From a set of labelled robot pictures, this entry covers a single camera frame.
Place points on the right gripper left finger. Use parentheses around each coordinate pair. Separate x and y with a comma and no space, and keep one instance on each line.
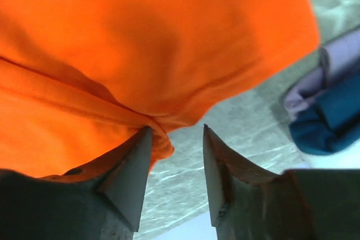
(102,199)

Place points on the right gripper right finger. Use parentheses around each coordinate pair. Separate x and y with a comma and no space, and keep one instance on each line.
(247,201)

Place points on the orange t shirt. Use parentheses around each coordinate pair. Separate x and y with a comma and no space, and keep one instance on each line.
(79,77)

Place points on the folded blue printed t shirt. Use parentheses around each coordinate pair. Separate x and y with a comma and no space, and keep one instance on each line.
(324,104)

